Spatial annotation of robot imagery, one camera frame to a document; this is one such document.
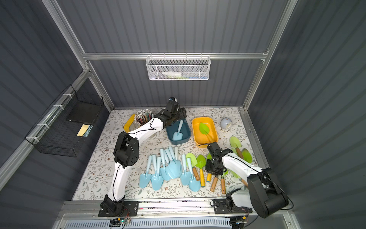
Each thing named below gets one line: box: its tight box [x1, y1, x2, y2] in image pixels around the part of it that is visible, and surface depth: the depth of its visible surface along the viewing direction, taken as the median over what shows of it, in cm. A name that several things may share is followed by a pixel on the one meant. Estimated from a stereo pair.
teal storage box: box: [165, 118, 192, 146], surface depth 104 cm
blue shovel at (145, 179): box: [139, 155, 153, 189], surface depth 86 cm
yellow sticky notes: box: [76, 124, 94, 137], surface depth 77 cm
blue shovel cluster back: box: [165, 145, 183, 179], surface depth 88 cm
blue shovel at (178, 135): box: [172, 119, 184, 141], surface depth 104 cm
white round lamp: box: [219, 117, 233, 133], surface depth 104 cm
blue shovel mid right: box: [179, 154, 192, 186], surface depth 86 cm
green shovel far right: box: [229, 136, 244, 160], surface depth 101 cm
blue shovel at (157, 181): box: [151, 156, 164, 191], surface depth 84 cm
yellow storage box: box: [191, 116, 219, 149], surface depth 107 cm
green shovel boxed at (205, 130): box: [199, 122, 214, 143], surface depth 108 cm
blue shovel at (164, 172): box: [160, 148, 171, 181], surface depth 87 cm
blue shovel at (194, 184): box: [186, 157, 201, 192], surface depth 83 cm
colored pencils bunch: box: [134, 108, 153, 126], surface depth 95 cm
